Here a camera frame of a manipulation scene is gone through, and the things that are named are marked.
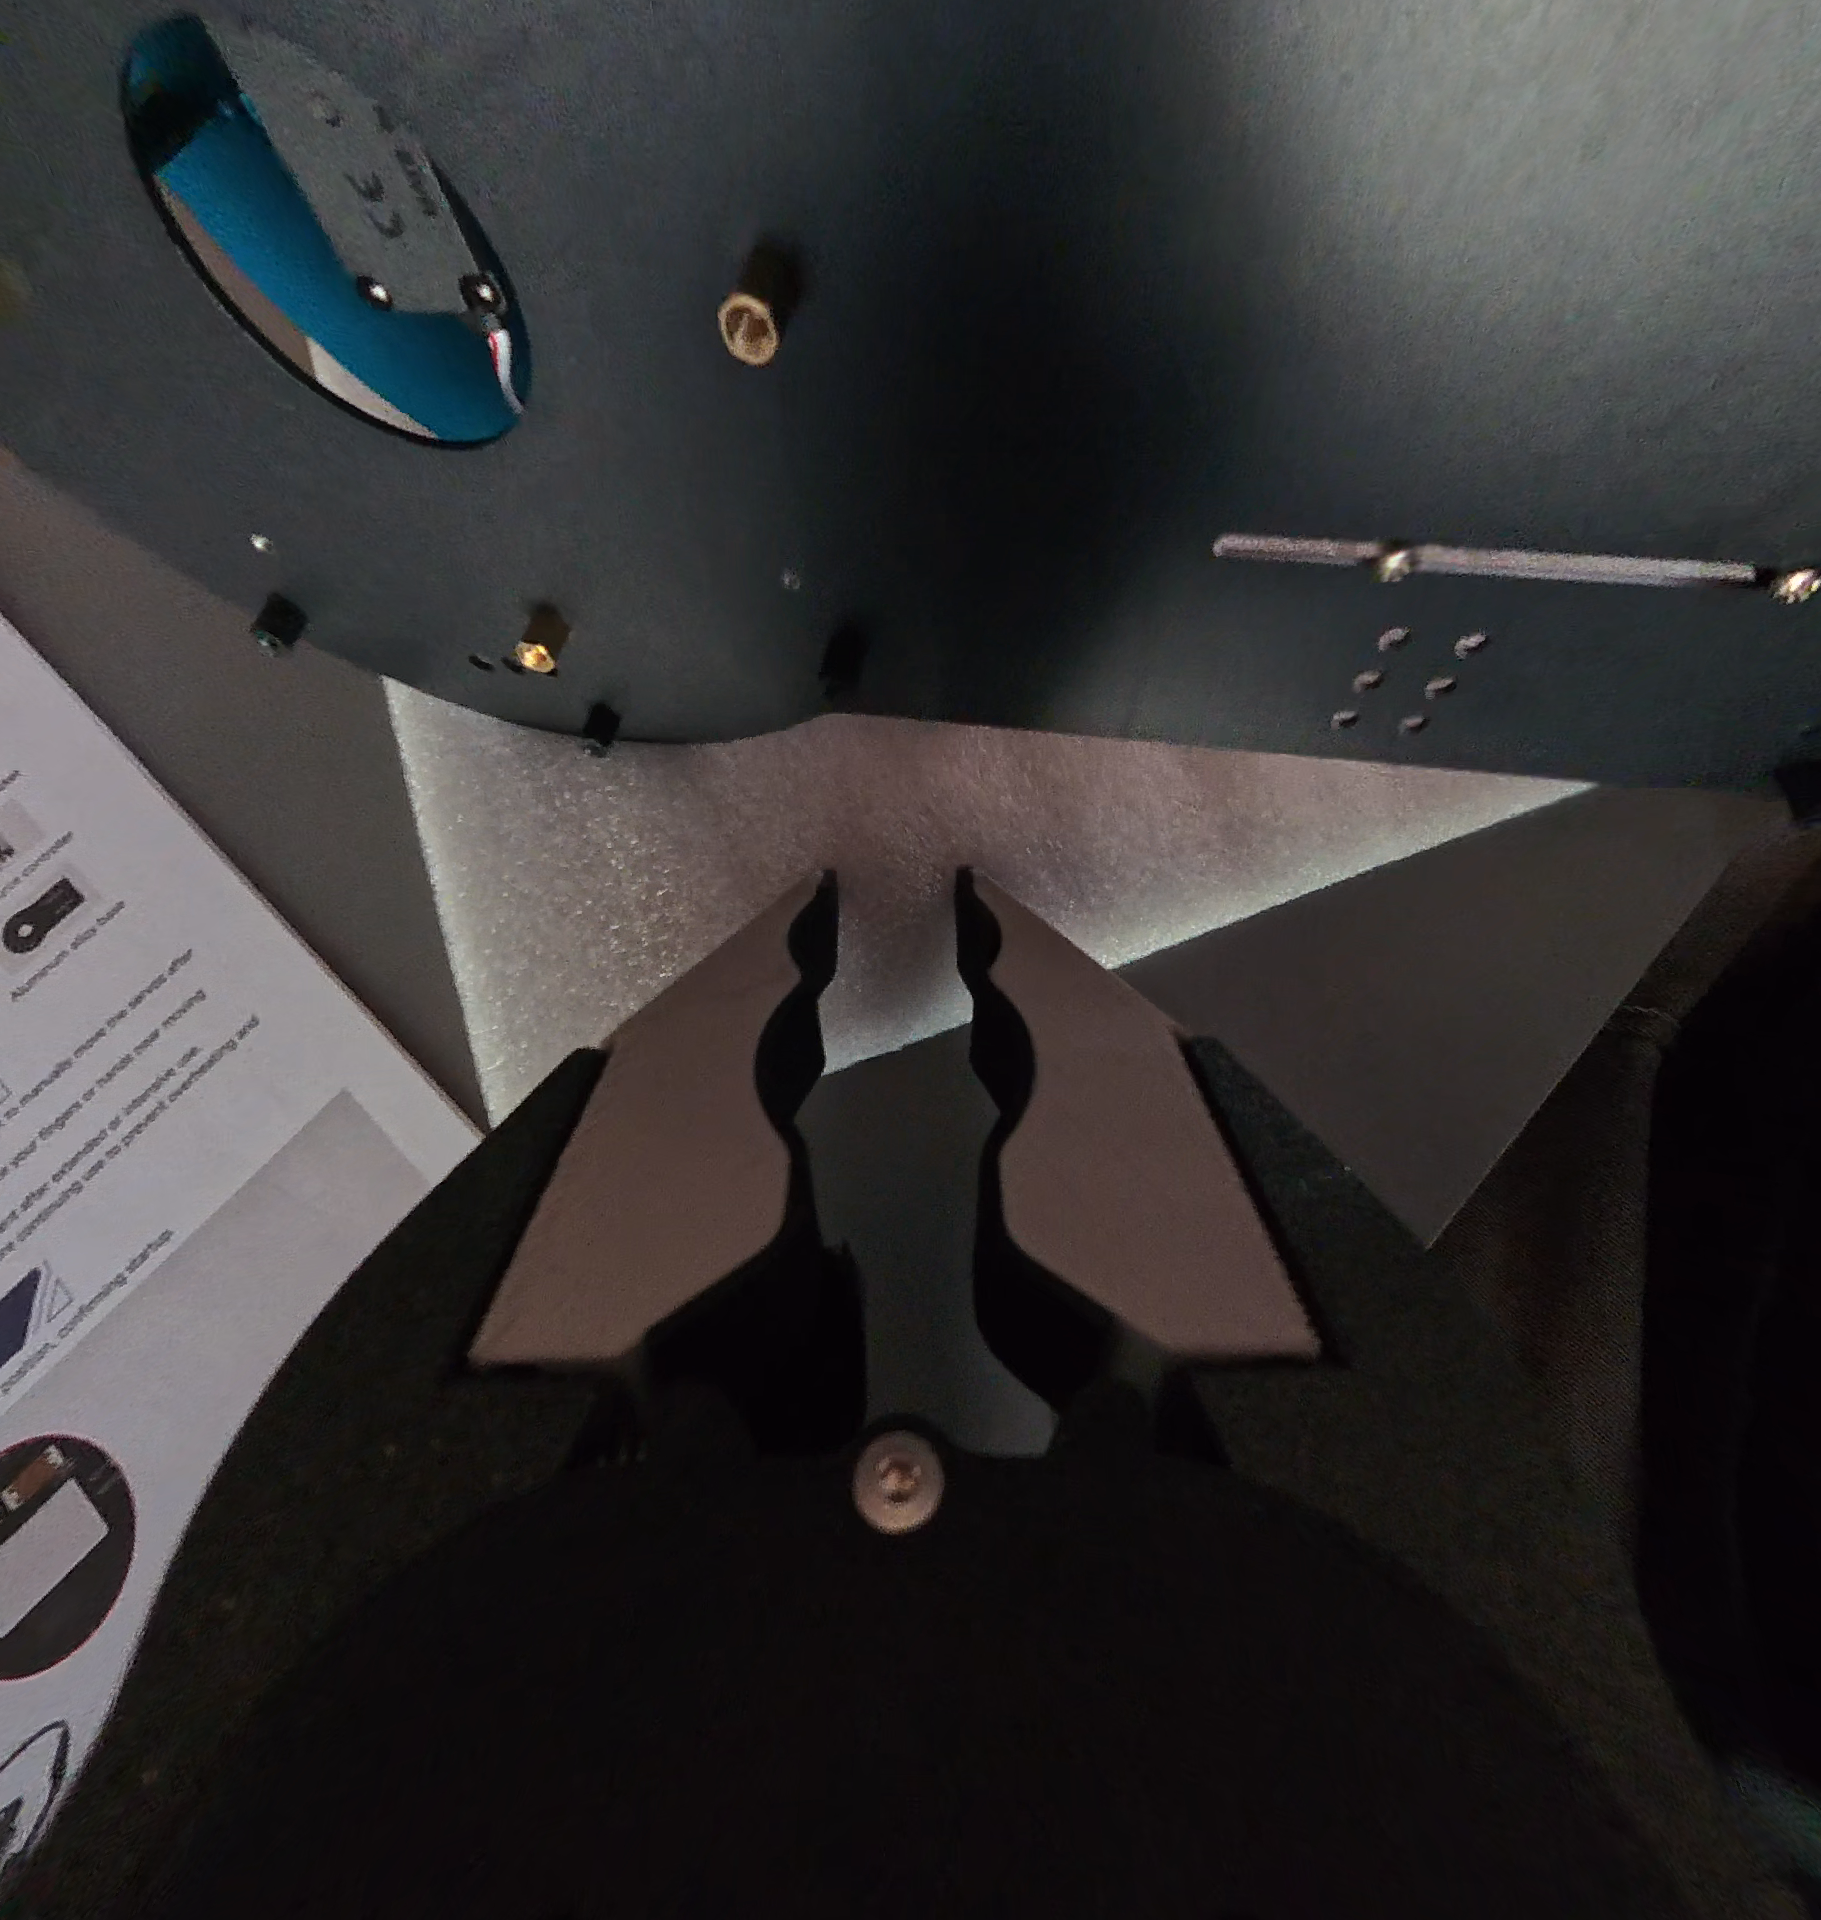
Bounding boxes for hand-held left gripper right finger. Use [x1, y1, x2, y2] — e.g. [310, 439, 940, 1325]
[951, 868, 1325, 1367]

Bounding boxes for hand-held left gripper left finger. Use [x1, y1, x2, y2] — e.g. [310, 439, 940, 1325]
[463, 872, 842, 1371]

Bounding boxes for white foam sheet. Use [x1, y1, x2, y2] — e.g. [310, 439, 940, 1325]
[385, 677, 1601, 1127]

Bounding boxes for person's grey pants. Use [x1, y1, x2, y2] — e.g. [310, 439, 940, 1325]
[1426, 795, 1821, 1725]

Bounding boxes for printed instruction manual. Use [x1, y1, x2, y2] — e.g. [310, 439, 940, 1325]
[0, 561, 482, 1920]

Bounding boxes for person's black clothing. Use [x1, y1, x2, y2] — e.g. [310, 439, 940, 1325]
[1630, 885, 1821, 1801]

